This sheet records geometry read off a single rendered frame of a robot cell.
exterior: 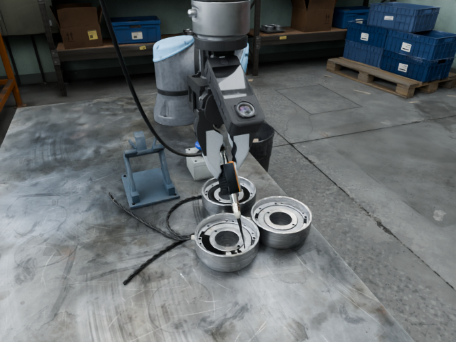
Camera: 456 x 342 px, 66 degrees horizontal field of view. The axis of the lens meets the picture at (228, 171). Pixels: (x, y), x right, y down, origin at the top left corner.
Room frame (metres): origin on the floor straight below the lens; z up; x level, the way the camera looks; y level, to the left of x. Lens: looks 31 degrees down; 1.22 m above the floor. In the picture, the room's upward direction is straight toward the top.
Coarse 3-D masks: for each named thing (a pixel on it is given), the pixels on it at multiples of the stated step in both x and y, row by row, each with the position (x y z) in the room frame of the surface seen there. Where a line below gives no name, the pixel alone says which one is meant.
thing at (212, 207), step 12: (216, 180) 0.60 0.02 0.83; (240, 180) 0.60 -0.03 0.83; (204, 192) 0.57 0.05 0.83; (216, 192) 0.57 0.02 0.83; (240, 192) 0.57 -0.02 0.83; (252, 192) 0.57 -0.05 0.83; (204, 204) 0.53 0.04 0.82; (216, 204) 0.51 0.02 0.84; (228, 204) 0.51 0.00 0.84; (240, 204) 0.51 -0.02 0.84; (252, 204) 0.53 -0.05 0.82
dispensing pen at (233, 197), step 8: (224, 144) 0.50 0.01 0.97; (224, 152) 0.49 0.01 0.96; (224, 160) 0.48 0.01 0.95; (224, 168) 0.46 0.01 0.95; (232, 168) 0.46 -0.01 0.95; (224, 176) 0.46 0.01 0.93; (232, 176) 0.45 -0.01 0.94; (224, 184) 0.45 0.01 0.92; (232, 184) 0.45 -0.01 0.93; (224, 192) 0.46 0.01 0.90; (232, 192) 0.44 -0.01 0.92; (232, 200) 0.45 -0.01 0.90; (232, 208) 0.44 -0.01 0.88; (240, 216) 0.43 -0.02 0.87; (240, 224) 0.43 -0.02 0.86; (240, 232) 0.42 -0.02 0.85
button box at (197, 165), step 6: (186, 150) 0.71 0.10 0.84; (192, 150) 0.71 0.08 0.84; (198, 150) 0.71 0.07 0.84; (198, 156) 0.68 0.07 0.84; (192, 162) 0.66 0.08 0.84; (198, 162) 0.66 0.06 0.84; (204, 162) 0.66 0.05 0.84; (222, 162) 0.67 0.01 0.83; (192, 168) 0.66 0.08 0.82; (198, 168) 0.66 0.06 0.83; (204, 168) 0.66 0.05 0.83; (192, 174) 0.67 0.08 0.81; (198, 174) 0.66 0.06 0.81; (204, 174) 0.66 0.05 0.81; (210, 174) 0.66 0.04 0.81
